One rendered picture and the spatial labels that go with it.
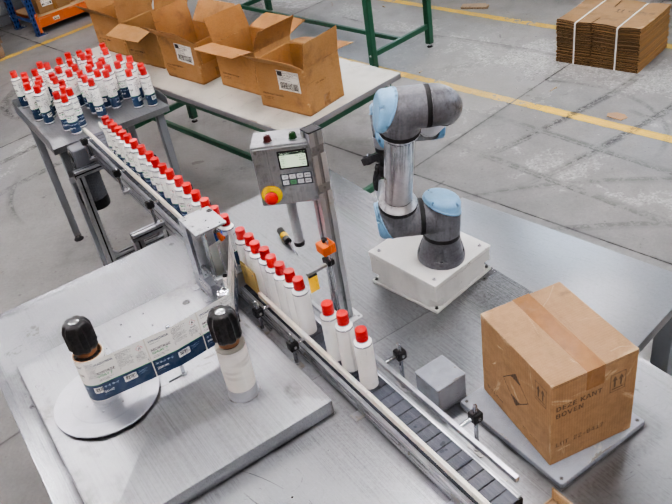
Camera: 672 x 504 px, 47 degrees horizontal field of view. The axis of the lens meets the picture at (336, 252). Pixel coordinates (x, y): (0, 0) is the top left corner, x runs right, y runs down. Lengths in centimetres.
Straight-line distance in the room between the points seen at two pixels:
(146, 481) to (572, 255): 151
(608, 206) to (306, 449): 276
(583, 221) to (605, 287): 179
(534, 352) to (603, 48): 433
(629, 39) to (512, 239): 336
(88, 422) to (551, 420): 125
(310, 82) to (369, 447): 219
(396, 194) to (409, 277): 32
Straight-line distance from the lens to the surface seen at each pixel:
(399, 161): 215
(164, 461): 214
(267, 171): 214
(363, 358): 206
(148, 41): 492
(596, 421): 199
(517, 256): 266
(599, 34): 600
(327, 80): 393
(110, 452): 222
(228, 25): 445
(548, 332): 193
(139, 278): 289
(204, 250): 253
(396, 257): 248
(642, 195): 455
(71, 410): 237
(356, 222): 290
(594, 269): 261
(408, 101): 203
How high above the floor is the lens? 241
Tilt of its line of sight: 35 degrees down
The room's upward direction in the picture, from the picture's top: 10 degrees counter-clockwise
